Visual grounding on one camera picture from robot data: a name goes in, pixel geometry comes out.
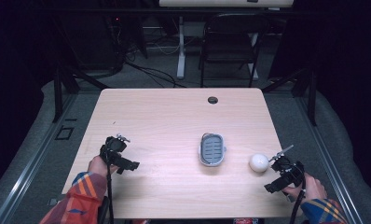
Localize person's left hand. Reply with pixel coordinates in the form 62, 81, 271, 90
87, 155, 120, 179

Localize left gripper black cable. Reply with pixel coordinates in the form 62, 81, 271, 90
105, 148, 115, 224

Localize black folding chair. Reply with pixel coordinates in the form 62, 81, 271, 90
199, 12, 270, 89

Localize black metal stand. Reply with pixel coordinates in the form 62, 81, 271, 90
51, 63, 110, 123
261, 66, 318, 127

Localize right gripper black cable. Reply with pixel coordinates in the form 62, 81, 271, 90
288, 178, 307, 224

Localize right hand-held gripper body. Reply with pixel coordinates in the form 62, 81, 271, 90
264, 155, 306, 194

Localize red packet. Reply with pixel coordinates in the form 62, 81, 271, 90
233, 217, 260, 224

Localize person's right hand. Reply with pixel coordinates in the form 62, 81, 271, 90
282, 172, 328, 204

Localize black floor cables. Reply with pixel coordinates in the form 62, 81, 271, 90
112, 17, 187, 89

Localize white round soap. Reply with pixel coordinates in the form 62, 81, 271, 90
248, 153, 270, 174

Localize white desk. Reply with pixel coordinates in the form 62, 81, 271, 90
158, 0, 295, 80

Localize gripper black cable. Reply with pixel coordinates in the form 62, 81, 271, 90
105, 148, 115, 224
288, 178, 307, 224

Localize grey soap dish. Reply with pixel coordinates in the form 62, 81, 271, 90
198, 133, 227, 167

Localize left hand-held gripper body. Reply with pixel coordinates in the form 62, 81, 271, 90
99, 135, 141, 175

